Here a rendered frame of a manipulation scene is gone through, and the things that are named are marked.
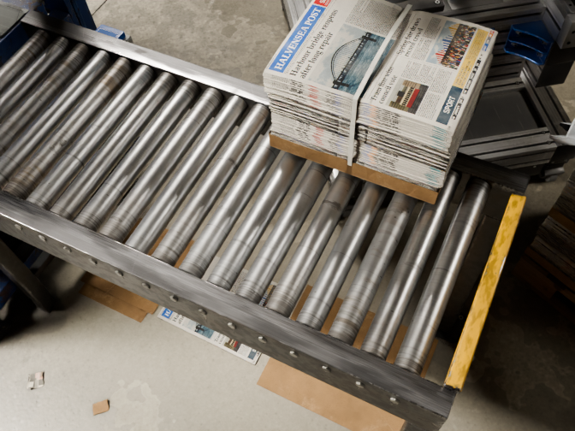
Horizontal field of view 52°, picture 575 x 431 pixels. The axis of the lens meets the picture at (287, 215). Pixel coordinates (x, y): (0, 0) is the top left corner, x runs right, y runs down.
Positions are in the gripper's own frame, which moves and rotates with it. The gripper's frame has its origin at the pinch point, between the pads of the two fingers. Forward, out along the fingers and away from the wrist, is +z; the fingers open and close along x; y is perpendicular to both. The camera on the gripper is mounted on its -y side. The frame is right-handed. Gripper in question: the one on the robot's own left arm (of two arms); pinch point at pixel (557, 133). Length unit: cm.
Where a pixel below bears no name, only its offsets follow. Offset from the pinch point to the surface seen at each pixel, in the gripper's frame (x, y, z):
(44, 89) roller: 46, 8, 109
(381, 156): 31.6, -0.2, 26.6
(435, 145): 34.7, 4.5, 14.7
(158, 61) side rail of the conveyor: 26, 13, 90
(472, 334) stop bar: 45, -26, 2
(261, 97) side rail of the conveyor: 22, 6, 62
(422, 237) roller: 32.0, -15.3, 17.0
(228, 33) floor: -86, 6, 155
